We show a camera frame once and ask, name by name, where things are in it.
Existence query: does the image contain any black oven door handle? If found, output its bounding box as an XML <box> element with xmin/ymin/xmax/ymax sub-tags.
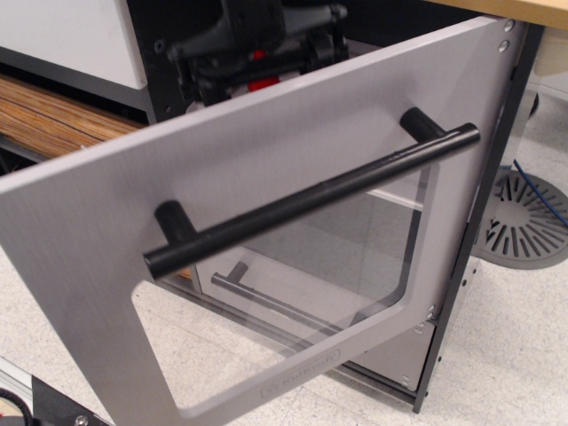
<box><xmin>143</xmin><ymin>107</ymin><xmax>481</xmax><ymax>279</ymax></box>

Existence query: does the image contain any grey toy oven door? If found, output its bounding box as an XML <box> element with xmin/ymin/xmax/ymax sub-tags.
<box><xmin>1</xmin><ymin>16</ymin><xmax>526</xmax><ymax>425</ymax></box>

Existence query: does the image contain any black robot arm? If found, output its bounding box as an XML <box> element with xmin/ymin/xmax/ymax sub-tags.
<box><xmin>168</xmin><ymin>1</ymin><xmax>349</xmax><ymax>107</ymax></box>

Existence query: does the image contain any grey lower oven drawer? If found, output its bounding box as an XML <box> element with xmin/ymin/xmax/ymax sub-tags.
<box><xmin>194</xmin><ymin>248</ymin><xmax>436</xmax><ymax>392</ymax></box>

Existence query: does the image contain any white oven shelf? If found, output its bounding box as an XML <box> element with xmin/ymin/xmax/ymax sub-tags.
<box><xmin>367</xmin><ymin>188</ymin><xmax>423</xmax><ymax>211</ymax></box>

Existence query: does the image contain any red yellow toy bottle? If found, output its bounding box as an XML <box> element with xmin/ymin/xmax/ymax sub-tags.
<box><xmin>247</xmin><ymin>49</ymin><xmax>280</xmax><ymax>92</ymax></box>

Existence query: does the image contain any grey round chair base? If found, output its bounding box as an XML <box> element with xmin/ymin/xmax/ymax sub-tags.
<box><xmin>473</xmin><ymin>170</ymin><xmax>567</xmax><ymax>270</ymax></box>

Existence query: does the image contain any white cabinet panel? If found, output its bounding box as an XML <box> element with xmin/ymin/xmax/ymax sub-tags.
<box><xmin>1</xmin><ymin>1</ymin><xmax>147</xmax><ymax>90</ymax></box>

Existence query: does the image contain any black plate with screw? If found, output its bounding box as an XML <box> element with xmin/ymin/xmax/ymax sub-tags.
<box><xmin>31</xmin><ymin>376</ymin><xmax>108</xmax><ymax>426</ymax></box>

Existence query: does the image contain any light wood countertop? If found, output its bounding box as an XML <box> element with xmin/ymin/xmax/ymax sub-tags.
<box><xmin>434</xmin><ymin>0</ymin><xmax>567</xmax><ymax>30</ymax></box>

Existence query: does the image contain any black drawer handle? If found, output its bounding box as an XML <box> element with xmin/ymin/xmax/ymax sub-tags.
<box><xmin>205</xmin><ymin>262</ymin><xmax>368</xmax><ymax>343</ymax></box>

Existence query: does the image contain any black toy kitchen frame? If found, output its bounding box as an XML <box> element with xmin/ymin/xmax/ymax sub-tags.
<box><xmin>129</xmin><ymin>1</ymin><xmax>535</xmax><ymax>409</ymax></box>

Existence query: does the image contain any blue cable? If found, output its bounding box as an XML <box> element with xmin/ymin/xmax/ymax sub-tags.
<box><xmin>512</xmin><ymin>159</ymin><xmax>568</xmax><ymax>227</ymax></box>

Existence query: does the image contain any red black cable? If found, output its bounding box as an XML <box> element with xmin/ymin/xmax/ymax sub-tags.
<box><xmin>0</xmin><ymin>388</ymin><xmax>35</xmax><ymax>426</ymax></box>

